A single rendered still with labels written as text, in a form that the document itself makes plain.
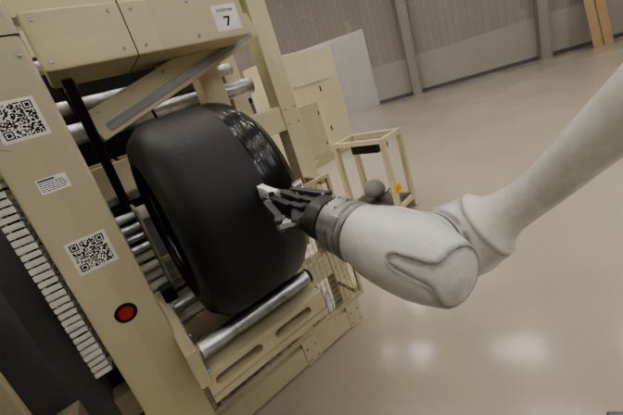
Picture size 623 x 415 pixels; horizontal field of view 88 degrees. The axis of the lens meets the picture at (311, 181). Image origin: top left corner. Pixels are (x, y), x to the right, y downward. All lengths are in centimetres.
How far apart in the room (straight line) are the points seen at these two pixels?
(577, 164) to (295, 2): 1287
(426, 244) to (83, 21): 102
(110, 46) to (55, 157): 42
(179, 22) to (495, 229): 103
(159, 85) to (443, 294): 110
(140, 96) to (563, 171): 114
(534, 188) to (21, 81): 86
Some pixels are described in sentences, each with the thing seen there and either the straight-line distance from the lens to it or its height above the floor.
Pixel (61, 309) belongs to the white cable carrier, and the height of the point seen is 113.
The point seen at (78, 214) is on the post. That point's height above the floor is 131.
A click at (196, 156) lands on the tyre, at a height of 134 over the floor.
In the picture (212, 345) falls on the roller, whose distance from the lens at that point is 90.
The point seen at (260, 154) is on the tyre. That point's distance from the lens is 73.
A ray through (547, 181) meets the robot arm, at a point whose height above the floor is 123.
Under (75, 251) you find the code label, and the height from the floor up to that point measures 124.
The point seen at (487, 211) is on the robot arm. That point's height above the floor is 118.
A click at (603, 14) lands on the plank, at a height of 83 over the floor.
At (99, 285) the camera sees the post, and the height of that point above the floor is 115.
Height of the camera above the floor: 141
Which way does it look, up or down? 16 degrees down
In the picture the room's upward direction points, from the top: 18 degrees counter-clockwise
